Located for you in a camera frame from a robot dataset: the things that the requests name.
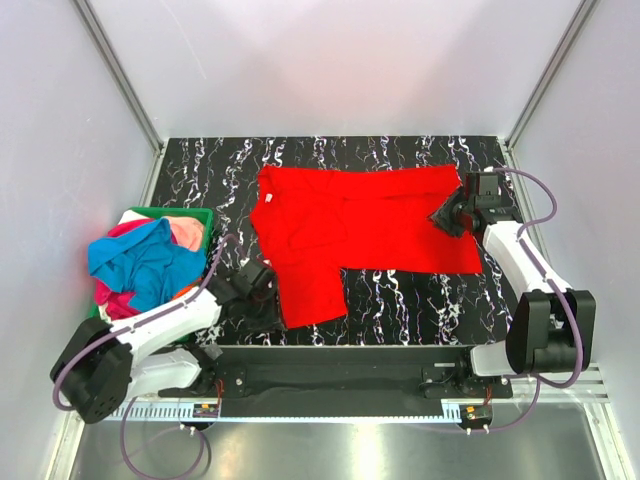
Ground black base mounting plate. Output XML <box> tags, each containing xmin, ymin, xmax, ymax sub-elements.
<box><xmin>174</xmin><ymin>346</ymin><xmax>513</xmax><ymax>413</ymax></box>

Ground aluminium frame post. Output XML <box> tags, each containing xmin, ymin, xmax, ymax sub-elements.
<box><xmin>504</xmin><ymin>0</ymin><xmax>599</xmax><ymax>153</ymax></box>
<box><xmin>69</xmin><ymin>0</ymin><xmax>167</xmax><ymax>154</ymax></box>

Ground white slotted cable duct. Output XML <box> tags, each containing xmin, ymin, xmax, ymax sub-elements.
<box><xmin>127</xmin><ymin>401</ymin><xmax>462</xmax><ymax>425</ymax></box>

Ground right aluminium frame post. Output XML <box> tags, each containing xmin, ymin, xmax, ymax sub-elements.
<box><xmin>504</xmin><ymin>0</ymin><xmax>599</xmax><ymax>153</ymax></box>

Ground green plastic basket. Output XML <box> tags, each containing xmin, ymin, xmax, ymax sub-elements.
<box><xmin>87</xmin><ymin>207</ymin><xmax>213</xmax><ymax>322</ymax></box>

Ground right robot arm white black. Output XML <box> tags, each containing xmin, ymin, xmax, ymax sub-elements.
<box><xmin>430</xmin><ymin>168</ymin><xmax>596</xmax><ymax>397</ymax></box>

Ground white t shirt in basket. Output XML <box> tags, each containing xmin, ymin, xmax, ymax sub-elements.
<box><xmin>119</xmin><ymin>209</ymin><xmax>206</xmax><ymax>254</ymax></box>

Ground blue t shirt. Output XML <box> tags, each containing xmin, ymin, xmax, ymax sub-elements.
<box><xmin>87</xmin><ymin>218</ymin><xmax>206</xmax><ymax>313</ymax></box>

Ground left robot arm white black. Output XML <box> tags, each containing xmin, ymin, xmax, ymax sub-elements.
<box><xmin>50</xmin><ymin>260</ymin><xmax>279</xmax><ymax>424</ymax></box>

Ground orange t shirt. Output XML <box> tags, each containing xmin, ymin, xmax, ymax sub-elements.
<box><xmin>175</xmin><ymin>285</ymin><xmax>194</xmax><ymax>298</ymax></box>

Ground left aluminium frame post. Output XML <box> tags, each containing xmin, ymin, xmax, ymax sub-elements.
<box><xmin>69</xmin><ymin>0</ymin><xmax>167</xmax><ymax>154</ymax></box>

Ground aluminium front rail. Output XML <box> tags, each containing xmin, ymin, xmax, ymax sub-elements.
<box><xmin>64</xmin><ymin>362</ymin><xmax>612</xmax><ymax>402</ymax></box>

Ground red t shirt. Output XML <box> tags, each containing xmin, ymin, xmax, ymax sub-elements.
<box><xmin>250</xmin><ymin>165</ymin><xmax>482</xmax><ymax>328</ymax></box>

